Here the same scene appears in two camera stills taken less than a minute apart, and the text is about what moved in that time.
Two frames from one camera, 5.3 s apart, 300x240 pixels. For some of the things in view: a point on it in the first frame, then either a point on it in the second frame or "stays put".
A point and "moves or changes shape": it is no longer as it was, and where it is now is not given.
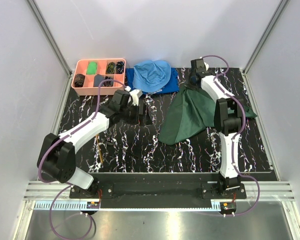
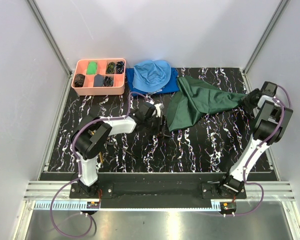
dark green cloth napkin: x=193 y=112 moves or changes shape
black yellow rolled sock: x=110 y=68 stays put
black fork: x=113 y=143 stays put
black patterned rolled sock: x=108 y=83 stays put
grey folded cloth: x=98 y=79 stays put
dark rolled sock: x=79 y=80 stays put
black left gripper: x=143 y=119 → x=157 y=131
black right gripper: x=188 y=85 → x=247 y=106
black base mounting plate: x=158 y=190 stays put
